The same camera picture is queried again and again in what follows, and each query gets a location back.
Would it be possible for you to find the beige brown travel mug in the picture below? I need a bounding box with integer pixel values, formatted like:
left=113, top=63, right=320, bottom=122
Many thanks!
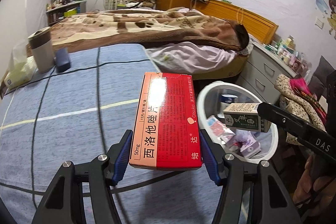
left=28, top=27, right=55, bottom=73

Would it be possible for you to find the purple grape juice carton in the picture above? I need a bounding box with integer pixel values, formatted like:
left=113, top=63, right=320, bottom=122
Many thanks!
left=226, top=130, right=261, bottom=159

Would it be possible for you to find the green white medicine box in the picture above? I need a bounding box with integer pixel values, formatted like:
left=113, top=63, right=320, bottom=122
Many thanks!
left=223, top=103, right=271, bottom=132

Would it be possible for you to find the floral quilted cloth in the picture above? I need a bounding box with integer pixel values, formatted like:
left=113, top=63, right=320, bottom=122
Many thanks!
left=274, top=74, right=326, bottom=131

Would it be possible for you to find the cluttered side desk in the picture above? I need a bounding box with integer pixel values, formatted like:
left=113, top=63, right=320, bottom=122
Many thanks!
left=46, top=0, right=87, bottom=27

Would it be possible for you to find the pink red small carton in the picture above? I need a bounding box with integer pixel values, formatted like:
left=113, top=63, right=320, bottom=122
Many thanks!
left=207, top=115, right=235, bottom=144

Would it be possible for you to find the grey drawer cabinet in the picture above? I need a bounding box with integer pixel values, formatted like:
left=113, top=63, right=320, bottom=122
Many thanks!
left=236, top=42, right=297, bottom=103

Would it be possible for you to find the brown patterned blanket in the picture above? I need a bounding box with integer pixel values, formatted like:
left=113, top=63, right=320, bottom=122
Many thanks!
left=27, top=9, right=249, bottom=55

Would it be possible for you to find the person's right hand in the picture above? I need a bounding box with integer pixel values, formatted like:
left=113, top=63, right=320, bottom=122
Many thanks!
left=293, top=156, right=335, bottom=211

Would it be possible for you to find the tissue pack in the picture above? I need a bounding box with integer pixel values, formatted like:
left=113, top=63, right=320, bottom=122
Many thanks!
left=4, top=40, right=37, bottom=89

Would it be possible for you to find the white round trash bin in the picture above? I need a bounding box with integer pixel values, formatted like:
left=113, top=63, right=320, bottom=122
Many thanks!
left=197, top=81, right=278, bottom=164

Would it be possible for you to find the pink floral pillow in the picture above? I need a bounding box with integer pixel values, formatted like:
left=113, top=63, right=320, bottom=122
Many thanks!
left=146, top=42, right=237, bottom=75

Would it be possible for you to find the orange wooden headboard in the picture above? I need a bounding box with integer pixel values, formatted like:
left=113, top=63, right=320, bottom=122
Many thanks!
left=195, top=0, right=278, bottom=44

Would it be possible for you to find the navy glasses case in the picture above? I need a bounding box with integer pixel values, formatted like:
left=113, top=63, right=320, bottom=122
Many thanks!
left=55, top=48, right=71, bottom=73

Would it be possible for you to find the red medicine box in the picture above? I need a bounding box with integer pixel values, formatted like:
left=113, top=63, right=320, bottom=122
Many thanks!
left=129, top=72, right=202, bottom=170

